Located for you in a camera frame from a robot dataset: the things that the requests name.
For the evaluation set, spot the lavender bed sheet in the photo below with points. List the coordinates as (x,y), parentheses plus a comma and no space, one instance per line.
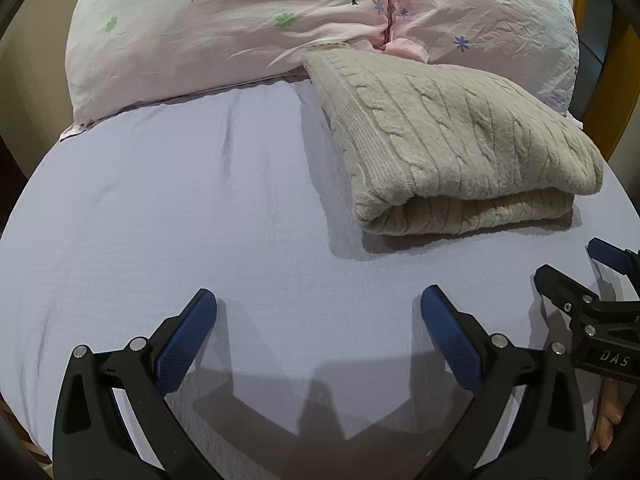
(190,220)

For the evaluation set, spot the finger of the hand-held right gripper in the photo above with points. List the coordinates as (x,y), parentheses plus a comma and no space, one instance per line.
(560,285)
(607,255)

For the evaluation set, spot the yellow wooden frame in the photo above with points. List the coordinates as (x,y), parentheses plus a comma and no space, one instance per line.
(625,100)

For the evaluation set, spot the pink floral pillow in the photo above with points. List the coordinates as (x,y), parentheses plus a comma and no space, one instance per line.
(240,30)

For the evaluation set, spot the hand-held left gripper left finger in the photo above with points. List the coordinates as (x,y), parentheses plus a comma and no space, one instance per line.
(184,340)

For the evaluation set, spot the person's right hand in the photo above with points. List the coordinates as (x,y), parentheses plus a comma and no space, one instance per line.
(607,420)

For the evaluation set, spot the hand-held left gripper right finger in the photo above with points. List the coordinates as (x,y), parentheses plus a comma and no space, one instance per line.
(452,340)

